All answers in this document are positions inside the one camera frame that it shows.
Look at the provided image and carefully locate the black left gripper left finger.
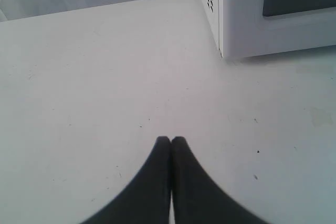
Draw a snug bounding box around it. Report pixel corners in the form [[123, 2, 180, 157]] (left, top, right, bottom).
[[84, 136, 171, 223]]

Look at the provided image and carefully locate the white microwave oven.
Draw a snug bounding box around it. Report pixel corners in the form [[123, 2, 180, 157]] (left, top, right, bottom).
[[196, 0, 336, 58]]

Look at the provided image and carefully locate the white microwave door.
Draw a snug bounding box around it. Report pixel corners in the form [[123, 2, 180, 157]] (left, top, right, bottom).
[[219, 0, 336, 58]]

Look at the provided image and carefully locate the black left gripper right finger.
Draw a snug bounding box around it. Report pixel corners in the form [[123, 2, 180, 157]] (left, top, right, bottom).
[[171, 136, 265, 224]]

